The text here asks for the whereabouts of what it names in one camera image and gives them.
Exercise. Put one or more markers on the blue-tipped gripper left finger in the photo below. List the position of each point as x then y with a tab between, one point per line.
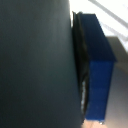
36	66

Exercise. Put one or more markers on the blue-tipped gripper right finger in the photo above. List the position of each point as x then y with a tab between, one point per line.
98	76

